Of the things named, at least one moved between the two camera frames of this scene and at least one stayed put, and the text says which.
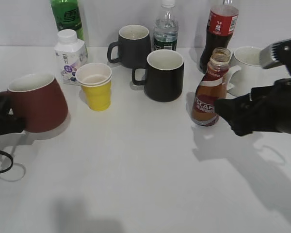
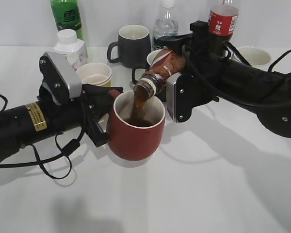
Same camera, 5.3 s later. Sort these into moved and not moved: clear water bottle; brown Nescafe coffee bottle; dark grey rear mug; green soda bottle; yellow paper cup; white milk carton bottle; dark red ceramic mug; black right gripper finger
Moved: dark red ceramic mug; black right gripper finger; brown Nescafe coffee bottle
Not moved: yellow paper cup; green soda bottle; white milk carton bottle; dark grey rear mug; clear water bottle
